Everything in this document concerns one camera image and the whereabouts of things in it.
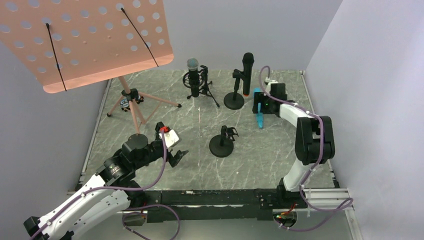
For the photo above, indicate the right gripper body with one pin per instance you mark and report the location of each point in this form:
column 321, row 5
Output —
column 260, row 103

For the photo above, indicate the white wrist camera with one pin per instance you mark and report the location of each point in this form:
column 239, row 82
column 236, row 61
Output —
column 268, row 82
column 169, row 136

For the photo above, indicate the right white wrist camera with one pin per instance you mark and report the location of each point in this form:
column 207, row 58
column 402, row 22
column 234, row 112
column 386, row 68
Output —
column 268, row 82

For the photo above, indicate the black microphone orange end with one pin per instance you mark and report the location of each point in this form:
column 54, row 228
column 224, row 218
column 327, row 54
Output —
column 247, row 62

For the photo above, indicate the black microphone silver grille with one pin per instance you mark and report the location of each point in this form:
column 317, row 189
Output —
column 193, row 77

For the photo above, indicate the pink perforated music stand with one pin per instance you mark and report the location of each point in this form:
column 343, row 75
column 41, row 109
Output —
column 67, row 44

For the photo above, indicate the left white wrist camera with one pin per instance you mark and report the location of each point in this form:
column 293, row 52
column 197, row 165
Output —
column 169, row 136

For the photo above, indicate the black shock mount tripod stand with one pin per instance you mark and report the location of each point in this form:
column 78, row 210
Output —
column 204, row 88

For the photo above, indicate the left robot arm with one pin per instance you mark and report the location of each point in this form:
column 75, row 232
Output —
column 111, row 189

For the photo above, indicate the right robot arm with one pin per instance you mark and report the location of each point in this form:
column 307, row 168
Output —
column 314, row 139

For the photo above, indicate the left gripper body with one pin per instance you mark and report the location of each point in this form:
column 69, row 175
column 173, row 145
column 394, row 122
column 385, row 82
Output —
column 170, row 152

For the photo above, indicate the blue microphone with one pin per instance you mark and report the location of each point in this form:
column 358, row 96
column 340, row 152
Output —
column 259, row 116

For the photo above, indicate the black round-base mic stand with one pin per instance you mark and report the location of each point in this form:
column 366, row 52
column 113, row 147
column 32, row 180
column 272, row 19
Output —
column 234, row 100

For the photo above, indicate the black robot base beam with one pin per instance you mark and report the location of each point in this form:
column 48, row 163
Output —
column 215, row 204

